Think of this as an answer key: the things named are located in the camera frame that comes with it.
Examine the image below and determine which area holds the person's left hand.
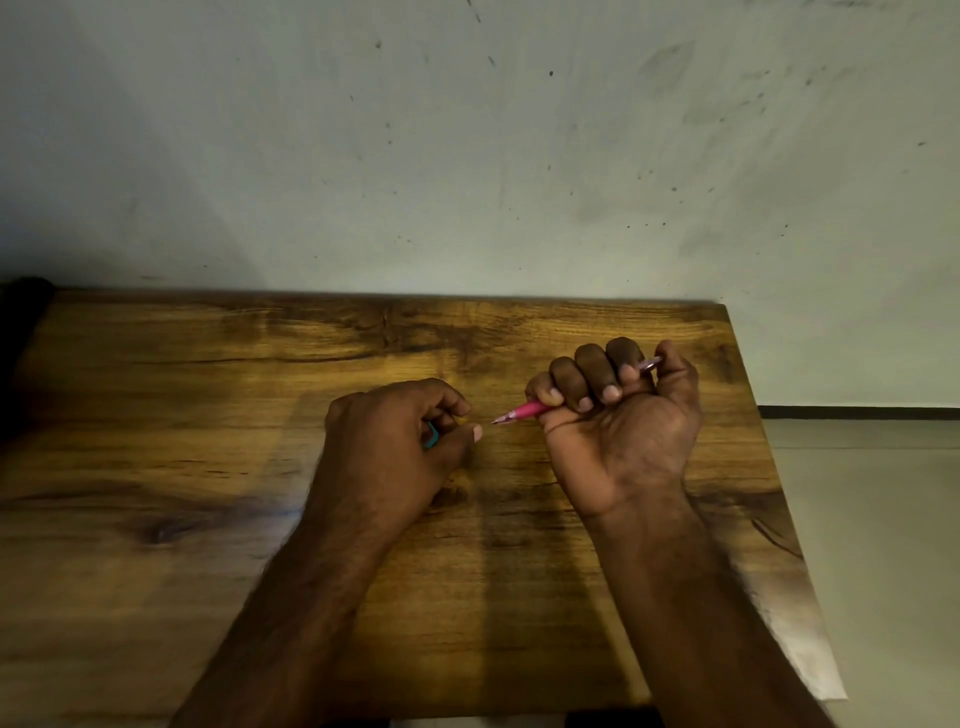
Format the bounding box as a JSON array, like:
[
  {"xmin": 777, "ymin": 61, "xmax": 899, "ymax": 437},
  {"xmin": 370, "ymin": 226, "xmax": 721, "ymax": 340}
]
[{"xmin": 303, "ymin": 377, "xmax": 485, "ymax": 526}]

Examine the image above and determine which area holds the person's left forearm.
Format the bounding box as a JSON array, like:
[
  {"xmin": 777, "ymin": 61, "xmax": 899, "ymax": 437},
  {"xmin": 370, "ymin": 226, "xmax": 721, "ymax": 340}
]
[{"xmin": 168, "ymin": 480, "xmax": 451, "ymax": 728}]

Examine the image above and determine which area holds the pink pen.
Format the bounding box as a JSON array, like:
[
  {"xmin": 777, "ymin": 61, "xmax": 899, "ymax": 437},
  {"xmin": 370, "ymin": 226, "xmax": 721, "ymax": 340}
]
[{"xmin": 491, "ymin": 356, "xmax": 665, "ymax": 426}]

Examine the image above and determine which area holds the person's right forearm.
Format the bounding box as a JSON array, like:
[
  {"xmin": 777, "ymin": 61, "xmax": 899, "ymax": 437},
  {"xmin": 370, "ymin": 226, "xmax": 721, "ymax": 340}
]
[{"xmin": 581, "ymin": 480, "xmax": 837, "ymax": 728}]

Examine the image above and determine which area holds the dark furniture piece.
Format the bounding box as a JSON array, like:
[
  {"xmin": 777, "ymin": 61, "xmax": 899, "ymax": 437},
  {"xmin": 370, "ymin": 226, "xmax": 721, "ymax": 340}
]
[{"xmin": 0, "ymin": 276, "xmax": 55, "ymax": 444}]

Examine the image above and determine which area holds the person's right hand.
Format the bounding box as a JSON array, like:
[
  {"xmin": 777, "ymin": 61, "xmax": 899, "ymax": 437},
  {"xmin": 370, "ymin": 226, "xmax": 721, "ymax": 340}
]
[{"xmin": 523, "ymin": 336, "xmax": 705, "ymax": 522}]

